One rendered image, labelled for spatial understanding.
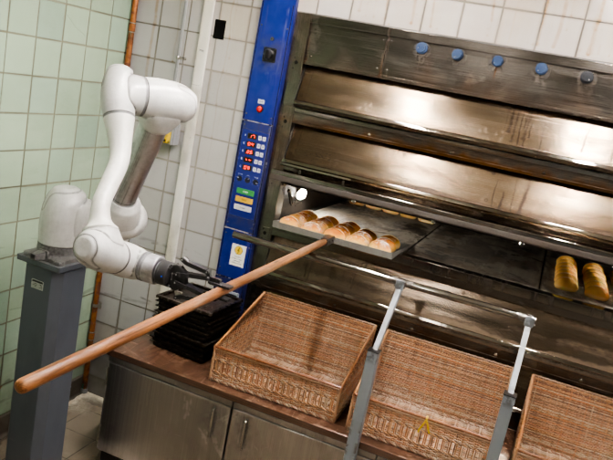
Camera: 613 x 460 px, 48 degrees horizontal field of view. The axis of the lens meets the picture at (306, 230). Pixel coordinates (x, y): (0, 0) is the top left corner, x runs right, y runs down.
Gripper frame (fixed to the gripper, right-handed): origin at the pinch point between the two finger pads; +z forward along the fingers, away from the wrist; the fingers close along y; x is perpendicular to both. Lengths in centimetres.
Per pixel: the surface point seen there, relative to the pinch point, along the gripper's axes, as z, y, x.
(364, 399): 39, 42, -53
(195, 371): -34, 62, -65
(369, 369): 39, 30, -53
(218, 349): -25, 47, -63
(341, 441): 34, 64, -58
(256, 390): -5, 59, -63
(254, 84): -52, -56, -111
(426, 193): 35, -28, -108
